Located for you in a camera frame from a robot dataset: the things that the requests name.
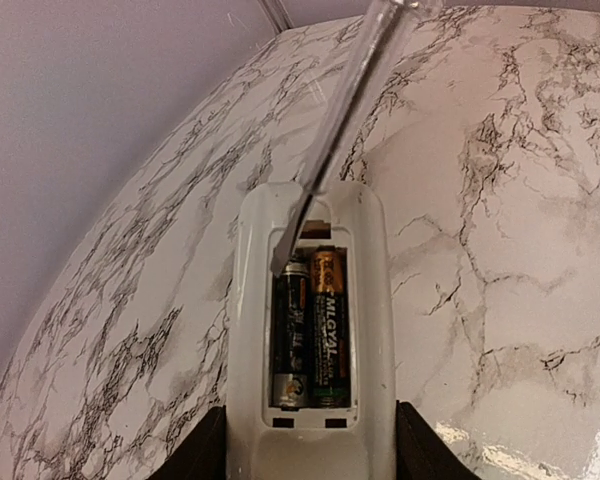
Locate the right aluminium frame post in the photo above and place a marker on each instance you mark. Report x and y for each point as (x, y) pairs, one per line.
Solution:
(276, 14)

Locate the white remote control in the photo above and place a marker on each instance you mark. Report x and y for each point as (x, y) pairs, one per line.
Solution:
(268, 442)

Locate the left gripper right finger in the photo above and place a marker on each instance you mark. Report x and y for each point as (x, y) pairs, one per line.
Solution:
(421, 453)

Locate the silver battery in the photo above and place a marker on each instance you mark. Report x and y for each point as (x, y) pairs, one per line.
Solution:
(384, 32)

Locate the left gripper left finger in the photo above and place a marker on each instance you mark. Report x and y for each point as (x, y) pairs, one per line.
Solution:
(202, 454)

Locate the gold black AA battery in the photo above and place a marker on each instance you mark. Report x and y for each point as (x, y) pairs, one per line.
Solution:
(331, 377)

